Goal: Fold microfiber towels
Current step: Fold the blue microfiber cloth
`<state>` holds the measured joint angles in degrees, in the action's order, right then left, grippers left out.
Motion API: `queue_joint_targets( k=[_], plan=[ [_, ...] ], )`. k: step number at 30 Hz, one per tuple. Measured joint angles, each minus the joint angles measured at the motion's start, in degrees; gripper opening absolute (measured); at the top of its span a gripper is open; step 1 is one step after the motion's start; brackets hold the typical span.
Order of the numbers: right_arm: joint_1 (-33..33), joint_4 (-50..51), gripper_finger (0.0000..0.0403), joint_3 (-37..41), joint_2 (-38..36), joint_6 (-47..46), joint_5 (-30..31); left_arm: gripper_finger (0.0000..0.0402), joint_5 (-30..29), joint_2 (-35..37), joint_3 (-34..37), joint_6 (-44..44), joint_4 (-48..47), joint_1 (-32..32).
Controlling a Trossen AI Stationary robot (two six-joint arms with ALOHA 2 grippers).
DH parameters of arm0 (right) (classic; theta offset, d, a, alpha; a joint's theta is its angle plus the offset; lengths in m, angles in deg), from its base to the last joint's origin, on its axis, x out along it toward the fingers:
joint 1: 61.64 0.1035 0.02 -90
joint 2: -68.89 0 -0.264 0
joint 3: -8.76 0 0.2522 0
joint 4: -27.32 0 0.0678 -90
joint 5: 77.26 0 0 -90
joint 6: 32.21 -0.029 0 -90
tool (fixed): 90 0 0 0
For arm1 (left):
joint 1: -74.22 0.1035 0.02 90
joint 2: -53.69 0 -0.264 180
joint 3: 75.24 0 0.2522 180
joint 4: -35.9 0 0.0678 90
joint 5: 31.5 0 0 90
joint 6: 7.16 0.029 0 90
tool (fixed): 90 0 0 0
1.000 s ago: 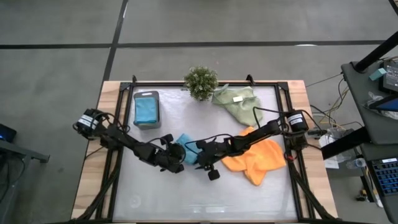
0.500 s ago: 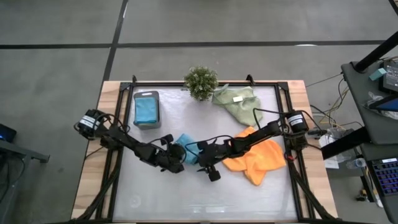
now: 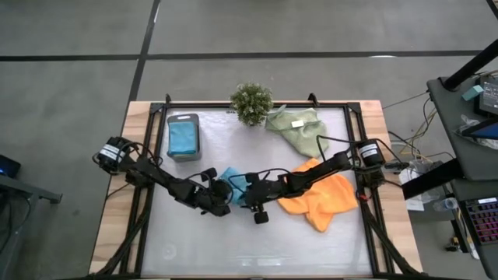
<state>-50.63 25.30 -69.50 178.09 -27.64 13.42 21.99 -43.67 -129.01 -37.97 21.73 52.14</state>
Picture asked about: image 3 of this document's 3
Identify black cart bracket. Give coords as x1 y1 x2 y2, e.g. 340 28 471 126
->
400 157 464 201

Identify small artificial potted plant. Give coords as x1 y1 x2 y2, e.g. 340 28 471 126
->
229 81 275 128

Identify black slanted pole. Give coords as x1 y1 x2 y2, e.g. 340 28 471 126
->
443 38 498 93

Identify blue tablet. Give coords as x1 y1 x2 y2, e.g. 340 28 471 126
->
469 121 498 141

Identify clear plastic bottle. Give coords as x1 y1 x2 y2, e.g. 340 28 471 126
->
431 196 460 213

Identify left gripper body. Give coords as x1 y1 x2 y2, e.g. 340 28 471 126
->
193 180 233 218

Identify clear plastic bag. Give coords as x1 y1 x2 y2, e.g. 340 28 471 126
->
454 114 498 151

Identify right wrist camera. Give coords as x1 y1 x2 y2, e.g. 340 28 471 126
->
253 209 271 226

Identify green microfiber towel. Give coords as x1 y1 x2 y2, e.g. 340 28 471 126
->
265 103 331 159

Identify small teal box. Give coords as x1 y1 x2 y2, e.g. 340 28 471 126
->
461 84 485 103

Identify white paper sheets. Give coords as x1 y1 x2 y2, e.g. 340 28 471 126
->
398 166 425 213

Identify black metal table frame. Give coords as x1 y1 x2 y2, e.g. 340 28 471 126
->
88 92 427 280

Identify orange microfiber towel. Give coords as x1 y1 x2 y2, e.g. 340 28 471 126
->
276 157 359 233

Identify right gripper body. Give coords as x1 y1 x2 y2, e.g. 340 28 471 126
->
244 172 282 210

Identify blue-lit black device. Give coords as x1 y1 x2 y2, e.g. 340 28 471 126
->
0 154 21 180

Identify grey plastic bin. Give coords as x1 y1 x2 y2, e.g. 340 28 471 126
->
167 113 203 163

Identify grey computer cart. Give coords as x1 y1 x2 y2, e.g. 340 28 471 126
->
426 75 498 280

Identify backlit computer keyboard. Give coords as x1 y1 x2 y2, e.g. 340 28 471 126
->
465 196 498 246

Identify grey side table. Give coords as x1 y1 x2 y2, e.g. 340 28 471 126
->
0 173 63 280

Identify blue microfiber towel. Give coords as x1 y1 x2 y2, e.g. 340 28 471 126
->
219 166 251 206
168 121 198 156

